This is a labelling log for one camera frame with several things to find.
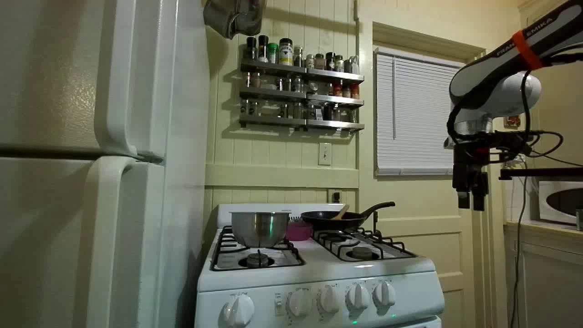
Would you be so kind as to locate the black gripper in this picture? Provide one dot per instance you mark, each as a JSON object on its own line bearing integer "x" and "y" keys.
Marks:
{"x": 471, "y": 171}

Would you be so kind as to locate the silver metal bowl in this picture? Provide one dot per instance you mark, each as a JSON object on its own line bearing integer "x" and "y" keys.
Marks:
{"x": 260, "y": 229}

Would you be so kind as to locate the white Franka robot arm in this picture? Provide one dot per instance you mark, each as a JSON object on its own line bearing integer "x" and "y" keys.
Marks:
{"x": 486, "y": 79}

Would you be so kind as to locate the black frying pan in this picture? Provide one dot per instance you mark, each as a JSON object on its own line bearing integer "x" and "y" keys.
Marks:
{"x": 331, "y": 220}

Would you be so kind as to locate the cream panel door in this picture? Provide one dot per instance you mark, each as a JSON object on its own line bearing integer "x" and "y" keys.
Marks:
{"x": 425, "y": 243}

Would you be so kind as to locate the black shelf bar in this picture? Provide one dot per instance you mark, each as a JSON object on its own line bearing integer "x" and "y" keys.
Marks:
{"x": 540, "y": 174}

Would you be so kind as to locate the white microwave oven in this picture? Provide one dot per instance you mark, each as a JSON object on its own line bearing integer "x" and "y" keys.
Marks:
{"x": 557, "y": 203}

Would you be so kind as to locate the white window blind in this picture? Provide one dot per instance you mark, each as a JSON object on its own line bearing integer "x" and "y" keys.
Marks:
{"x": 413, "y": 116}

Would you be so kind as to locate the cream side cabinet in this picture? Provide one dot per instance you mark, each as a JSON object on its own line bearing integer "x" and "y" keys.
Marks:
{"x": 548, "y": 280}

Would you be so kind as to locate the round gas burner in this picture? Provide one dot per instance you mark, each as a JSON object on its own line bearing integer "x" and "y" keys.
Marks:
{"x": 258, "y": 260}
{"x": 364, "y": 254}

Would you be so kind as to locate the white stove knob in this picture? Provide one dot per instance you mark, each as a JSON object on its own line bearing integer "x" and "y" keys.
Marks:
{"x": 358, "y": 296}
{"x": 238, "y": 311}
{"x": 329, "y": 300}
{"x": 300, "y": 304}
{"x": 385, "y": 294}

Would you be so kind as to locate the wooden spatula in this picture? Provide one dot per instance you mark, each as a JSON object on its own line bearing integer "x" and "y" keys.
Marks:
{"x": 338, "y": 212}

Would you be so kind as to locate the black stove grate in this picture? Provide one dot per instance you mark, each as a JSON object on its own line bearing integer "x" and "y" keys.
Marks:
{"x": 340, "y": 240}
{"x": 229, "y": 253}

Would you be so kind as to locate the white gas stove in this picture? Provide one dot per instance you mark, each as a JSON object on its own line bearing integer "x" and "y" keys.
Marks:
{"x": 322, "y": 280}

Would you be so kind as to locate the large white spice jar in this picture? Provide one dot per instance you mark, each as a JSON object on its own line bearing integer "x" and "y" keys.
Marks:
{"x": 287, "y": 54}

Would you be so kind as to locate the green lid spice jar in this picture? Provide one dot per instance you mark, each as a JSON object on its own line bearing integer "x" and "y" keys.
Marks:
{"x": 272, "y": 54}

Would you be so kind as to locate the dark spice jar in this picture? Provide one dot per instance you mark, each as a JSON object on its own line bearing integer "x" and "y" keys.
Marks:
{"x": 252, "y": 48}
{"x": 263, "y": 48}

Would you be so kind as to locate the grey cloth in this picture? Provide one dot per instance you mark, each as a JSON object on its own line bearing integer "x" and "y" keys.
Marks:
{"x": 234, "y": 17}

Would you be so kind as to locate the white refrigerator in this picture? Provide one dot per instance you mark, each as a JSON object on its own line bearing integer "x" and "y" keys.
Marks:
{"x": 67, "y": 183}

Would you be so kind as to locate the red wall ornament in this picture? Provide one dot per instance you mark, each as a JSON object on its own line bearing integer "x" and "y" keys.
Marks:
{"x": 513, "y": 123}

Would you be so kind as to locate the dark wall outlet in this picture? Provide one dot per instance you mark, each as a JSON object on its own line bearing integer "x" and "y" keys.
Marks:
{"x": 334, "y": 196}

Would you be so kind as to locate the metal wall spice rack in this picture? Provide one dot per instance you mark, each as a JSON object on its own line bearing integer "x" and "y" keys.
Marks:
{"x": 302, "y": 98}

